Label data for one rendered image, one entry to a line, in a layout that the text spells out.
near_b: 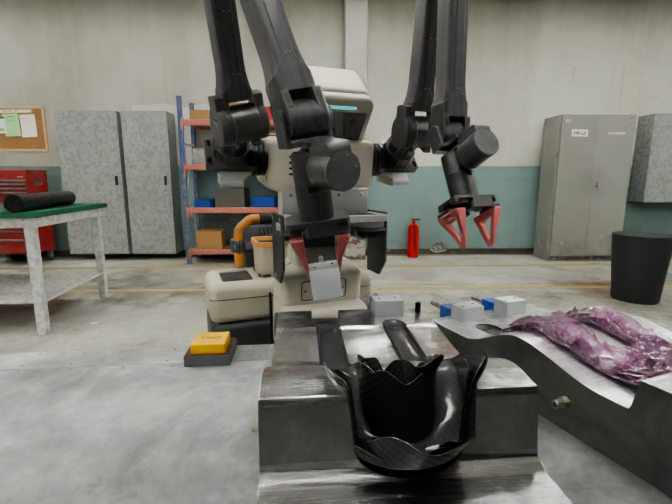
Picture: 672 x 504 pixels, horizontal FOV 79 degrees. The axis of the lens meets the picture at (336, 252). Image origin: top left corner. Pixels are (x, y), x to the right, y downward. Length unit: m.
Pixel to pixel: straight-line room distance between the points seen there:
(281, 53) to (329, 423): 0.50
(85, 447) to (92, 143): 5.94
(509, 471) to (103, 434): 0.48
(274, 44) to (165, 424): 0.55
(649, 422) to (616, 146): 6.21
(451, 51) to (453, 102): 0.10
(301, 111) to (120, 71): 6.15
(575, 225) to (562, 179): 0.66
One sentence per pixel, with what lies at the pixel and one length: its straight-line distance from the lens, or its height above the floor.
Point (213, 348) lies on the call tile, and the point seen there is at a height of 0.83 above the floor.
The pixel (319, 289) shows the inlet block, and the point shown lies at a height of 0.94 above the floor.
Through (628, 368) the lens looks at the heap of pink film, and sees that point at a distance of 0.65.
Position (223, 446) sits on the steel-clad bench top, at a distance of 0.57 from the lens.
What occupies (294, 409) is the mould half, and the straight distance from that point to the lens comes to 0.39.
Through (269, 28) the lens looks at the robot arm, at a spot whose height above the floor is 1.33.
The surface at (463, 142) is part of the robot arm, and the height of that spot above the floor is 1.19.
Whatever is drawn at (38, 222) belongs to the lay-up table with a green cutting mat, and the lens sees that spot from 3.55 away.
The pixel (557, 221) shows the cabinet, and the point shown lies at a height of 0.55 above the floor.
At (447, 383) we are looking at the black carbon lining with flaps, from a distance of 0.47.
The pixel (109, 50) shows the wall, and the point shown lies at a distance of 6.84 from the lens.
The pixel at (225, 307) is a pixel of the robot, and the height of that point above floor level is 0.74.
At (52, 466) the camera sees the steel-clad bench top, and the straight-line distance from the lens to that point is 0.62.
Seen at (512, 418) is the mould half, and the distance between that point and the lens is 0.44.
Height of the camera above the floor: 1.12
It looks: 10 degrees down
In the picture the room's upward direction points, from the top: straight up
